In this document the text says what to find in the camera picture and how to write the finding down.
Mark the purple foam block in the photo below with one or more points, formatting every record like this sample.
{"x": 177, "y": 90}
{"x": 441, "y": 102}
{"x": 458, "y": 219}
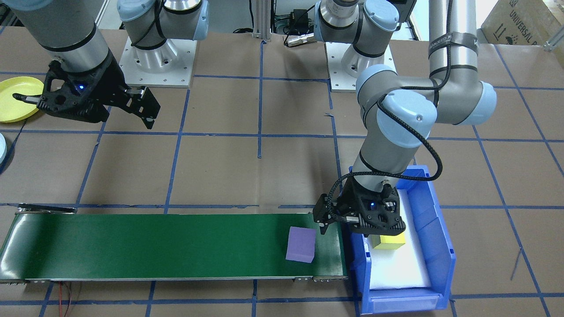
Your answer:
{"x": 301, "y": 246}

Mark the yellow foam block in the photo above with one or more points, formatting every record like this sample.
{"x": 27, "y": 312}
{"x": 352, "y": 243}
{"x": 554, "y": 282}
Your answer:
{"x": 390, "y": 243}

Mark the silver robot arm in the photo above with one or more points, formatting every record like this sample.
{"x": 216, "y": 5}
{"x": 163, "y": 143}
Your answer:
{"x": 454, "y": 26}
{"x": 57, "y": 31}

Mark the yellow plate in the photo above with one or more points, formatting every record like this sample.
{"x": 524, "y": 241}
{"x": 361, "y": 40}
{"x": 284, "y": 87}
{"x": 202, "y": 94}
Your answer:
{"x": 15, "y": 114}

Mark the light blue plate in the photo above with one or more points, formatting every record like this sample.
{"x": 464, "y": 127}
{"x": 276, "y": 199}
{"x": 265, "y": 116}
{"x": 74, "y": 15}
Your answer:
{"x": 2, "y": 147}

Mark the white foam pad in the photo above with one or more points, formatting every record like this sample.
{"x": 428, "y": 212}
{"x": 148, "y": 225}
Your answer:
{"x": 396, "y": 273}

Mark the blue plastic storage bin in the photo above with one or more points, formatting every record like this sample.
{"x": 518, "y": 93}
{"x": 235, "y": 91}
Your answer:
{"x": 440, "y": 264}

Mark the green conveyor belt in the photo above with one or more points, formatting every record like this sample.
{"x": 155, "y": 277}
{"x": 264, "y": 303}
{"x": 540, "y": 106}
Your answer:
{"x": 154, "y": 246}

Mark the silver cylindrical connector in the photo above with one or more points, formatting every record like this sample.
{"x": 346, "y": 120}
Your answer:
{"x": 299, "y": 40}

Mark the black power adapter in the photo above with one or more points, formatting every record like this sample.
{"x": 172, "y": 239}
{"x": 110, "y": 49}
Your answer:
{"x": 299, "y": 17}

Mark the brown cardboard box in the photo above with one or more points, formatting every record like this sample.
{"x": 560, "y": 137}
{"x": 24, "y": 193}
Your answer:
{"x": 520, "y": 22}

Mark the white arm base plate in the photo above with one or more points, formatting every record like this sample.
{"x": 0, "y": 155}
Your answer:
{"x": 176, "y": 75}
{"x": 337, "y": 81}

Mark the aluminium upright post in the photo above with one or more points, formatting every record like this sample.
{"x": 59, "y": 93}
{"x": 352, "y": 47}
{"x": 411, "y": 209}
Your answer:
{"x": 261, "y": 22}

